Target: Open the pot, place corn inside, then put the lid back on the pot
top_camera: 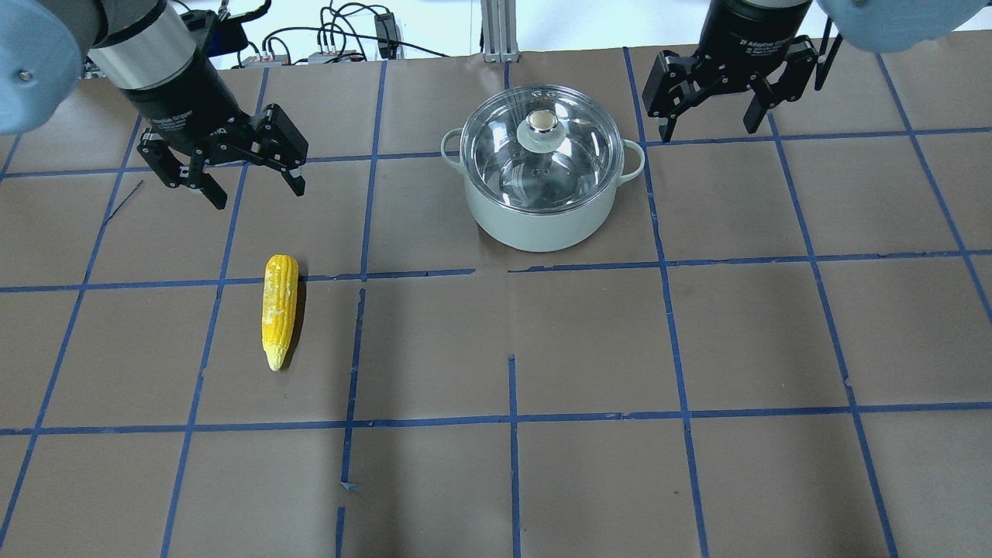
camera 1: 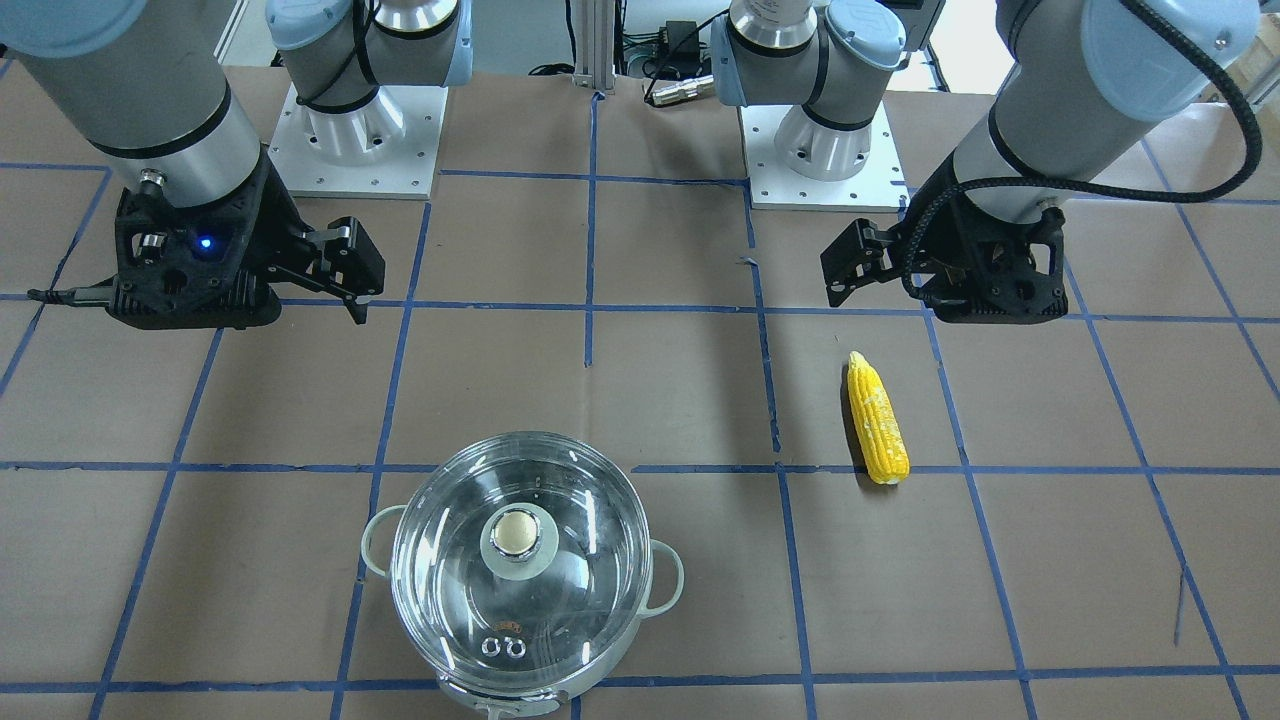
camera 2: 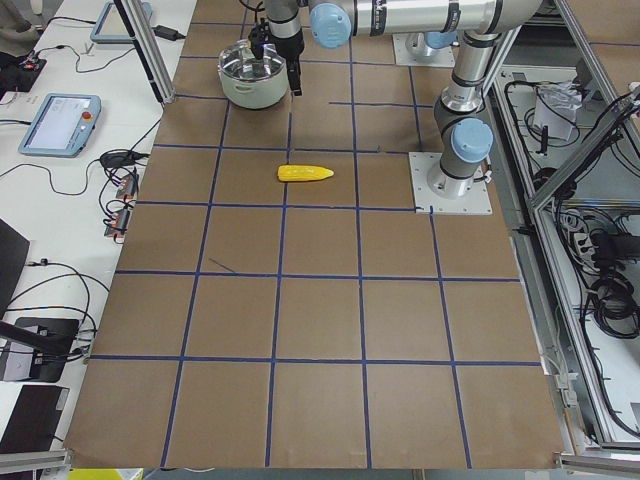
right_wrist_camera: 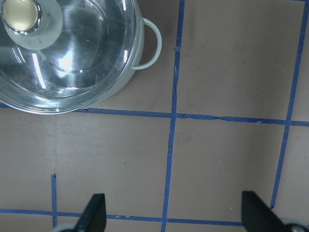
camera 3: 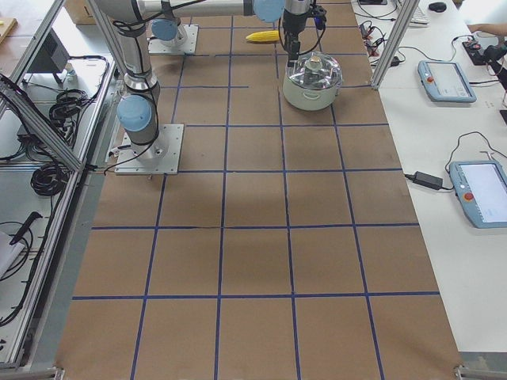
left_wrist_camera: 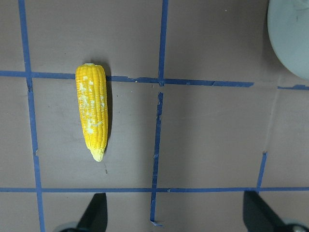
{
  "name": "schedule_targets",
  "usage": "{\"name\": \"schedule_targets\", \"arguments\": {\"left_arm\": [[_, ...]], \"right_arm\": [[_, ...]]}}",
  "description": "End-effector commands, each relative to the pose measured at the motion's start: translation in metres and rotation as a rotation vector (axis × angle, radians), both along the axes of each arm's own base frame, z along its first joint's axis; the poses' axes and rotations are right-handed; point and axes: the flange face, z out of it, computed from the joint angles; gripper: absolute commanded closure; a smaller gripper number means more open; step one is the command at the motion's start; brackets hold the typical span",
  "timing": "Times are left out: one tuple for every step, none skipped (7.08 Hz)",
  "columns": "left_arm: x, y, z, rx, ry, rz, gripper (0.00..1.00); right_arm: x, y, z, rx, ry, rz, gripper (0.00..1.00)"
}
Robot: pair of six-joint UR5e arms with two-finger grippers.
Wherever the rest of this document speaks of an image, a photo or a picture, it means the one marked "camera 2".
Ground pale green cooking pot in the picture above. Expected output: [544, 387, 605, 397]
[218, 63, 288, 110]

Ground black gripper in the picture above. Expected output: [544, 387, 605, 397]
[248, 23, 304, 96]

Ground glass pot lid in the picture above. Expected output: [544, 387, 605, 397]
[218, 39, 285, 83]

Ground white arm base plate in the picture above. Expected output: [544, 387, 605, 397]
[393, 32, 458, 68]
[409, 152, 493, 216]

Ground black power adapter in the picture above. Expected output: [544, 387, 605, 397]
[153, 25, 186, 41]

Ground teach pendant near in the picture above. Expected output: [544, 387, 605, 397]
[18, 93, 102, 158]

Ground aluminium frame post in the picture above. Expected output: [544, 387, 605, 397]
[114, 0, 176, 105]

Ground small circuit board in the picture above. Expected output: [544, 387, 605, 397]
[115, 172, 139, 201]

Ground yellow corn cob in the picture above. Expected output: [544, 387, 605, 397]
[277, 164, 334, 183]

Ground black monitor stand base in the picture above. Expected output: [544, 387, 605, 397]
[1, 317, 79, 383]

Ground black coiled cable bundle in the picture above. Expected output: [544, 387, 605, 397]
[584, 269, 636, 336]

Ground brown paper table mat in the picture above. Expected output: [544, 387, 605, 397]
[65, 1, 563, 469]

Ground teach pendant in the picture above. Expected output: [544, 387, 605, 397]
[90, 1, 132, 44]
[18, 93, 102, 158]

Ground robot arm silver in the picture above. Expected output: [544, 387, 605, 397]
[308, 0, 540, 199]
[241, 0, 308, 96]

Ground teach pendant far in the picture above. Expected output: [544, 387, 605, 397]
[90, 1, 132, 44]

